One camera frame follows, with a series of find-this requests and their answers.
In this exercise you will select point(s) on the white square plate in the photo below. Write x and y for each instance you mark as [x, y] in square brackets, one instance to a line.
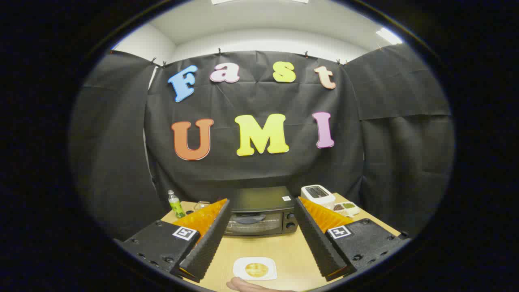
[239, 272]

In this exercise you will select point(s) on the black toaster oven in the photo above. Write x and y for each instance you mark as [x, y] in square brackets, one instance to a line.
[259, 198]

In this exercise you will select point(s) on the white divided snack dish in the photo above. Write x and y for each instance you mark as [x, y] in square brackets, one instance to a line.
[348, 208]

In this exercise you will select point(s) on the white pop-up toaster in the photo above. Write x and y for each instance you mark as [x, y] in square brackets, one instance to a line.
[318, 194]

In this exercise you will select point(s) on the ceiling light panel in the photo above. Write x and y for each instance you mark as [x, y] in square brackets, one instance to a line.
[388, 35]

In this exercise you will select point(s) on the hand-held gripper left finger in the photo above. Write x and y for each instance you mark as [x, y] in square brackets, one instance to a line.
[206, 243]

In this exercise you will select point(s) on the green label drink bottle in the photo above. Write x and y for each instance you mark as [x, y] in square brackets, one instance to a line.
[176, 206]

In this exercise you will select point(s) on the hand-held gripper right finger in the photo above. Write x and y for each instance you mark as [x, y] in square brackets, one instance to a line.
[318, 243]

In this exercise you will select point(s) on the round golden bread bun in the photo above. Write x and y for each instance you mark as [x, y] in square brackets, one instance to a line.
[256, 269]

